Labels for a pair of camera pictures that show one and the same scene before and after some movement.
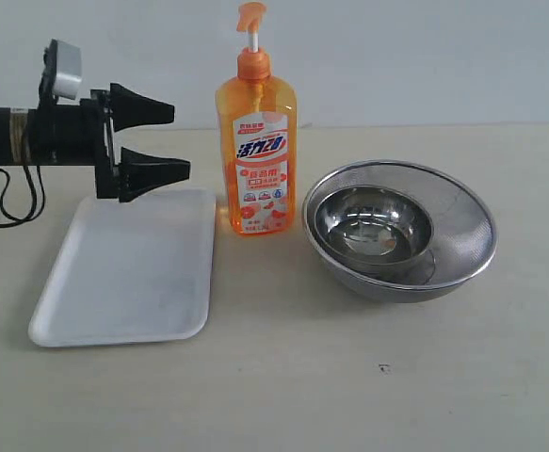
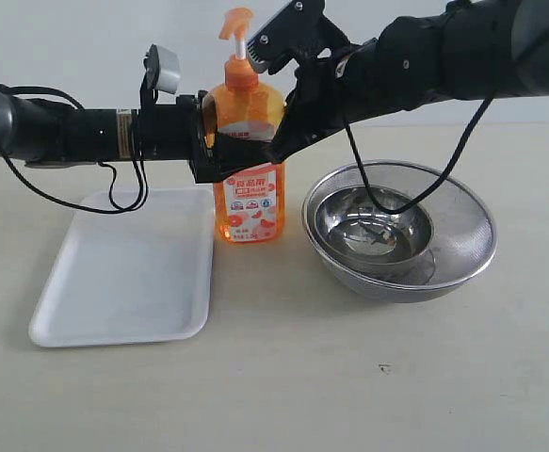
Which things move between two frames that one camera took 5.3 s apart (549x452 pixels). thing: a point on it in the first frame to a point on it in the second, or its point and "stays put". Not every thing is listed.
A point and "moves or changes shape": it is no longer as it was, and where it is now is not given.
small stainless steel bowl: [378, 228] stays put
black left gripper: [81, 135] to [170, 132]
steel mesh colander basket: [463, 236] stays put
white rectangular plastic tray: [131, 272] stays put
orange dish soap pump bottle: [258, 142] moves or changes shape
